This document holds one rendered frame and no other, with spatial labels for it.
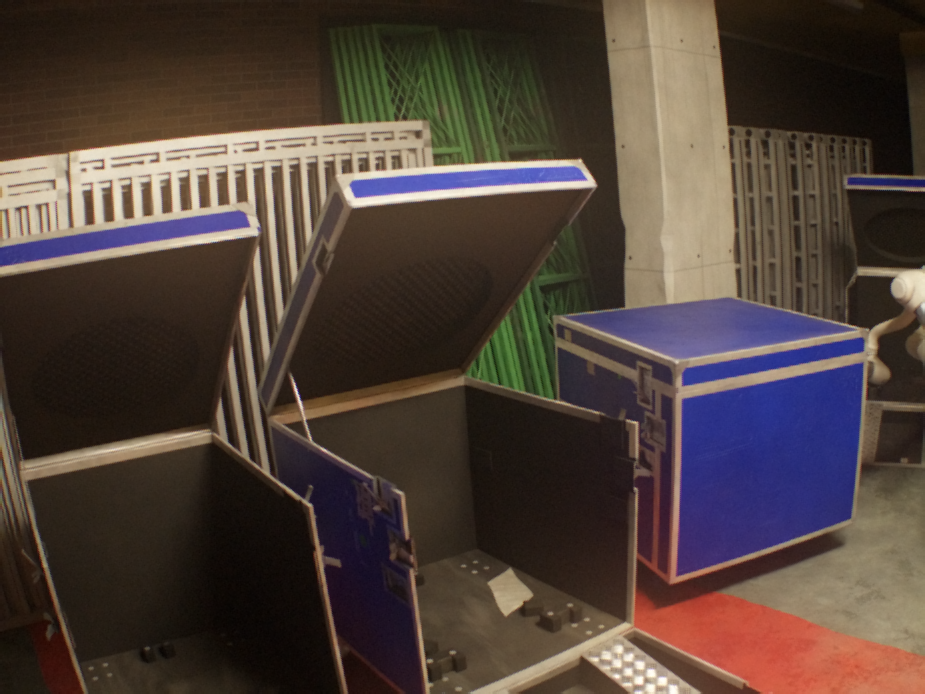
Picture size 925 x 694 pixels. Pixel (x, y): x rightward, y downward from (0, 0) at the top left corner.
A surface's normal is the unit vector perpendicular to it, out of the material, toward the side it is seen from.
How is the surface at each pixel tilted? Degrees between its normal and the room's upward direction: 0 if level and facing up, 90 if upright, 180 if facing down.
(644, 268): 90
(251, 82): 90
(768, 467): 90
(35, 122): 90
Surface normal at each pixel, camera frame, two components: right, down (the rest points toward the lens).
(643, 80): -0.77, 0.17
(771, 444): 0.31, 0.16
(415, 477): 0.58, 0.11
